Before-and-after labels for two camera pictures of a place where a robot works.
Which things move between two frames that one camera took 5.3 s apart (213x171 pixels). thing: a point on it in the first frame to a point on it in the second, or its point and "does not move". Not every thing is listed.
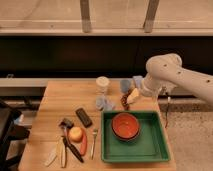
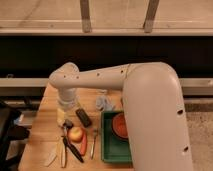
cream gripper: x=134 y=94 to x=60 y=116
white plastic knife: x=51 y=157 does not move
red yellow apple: x=76 y=134 does not move
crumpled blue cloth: x=103 y=104 does not move
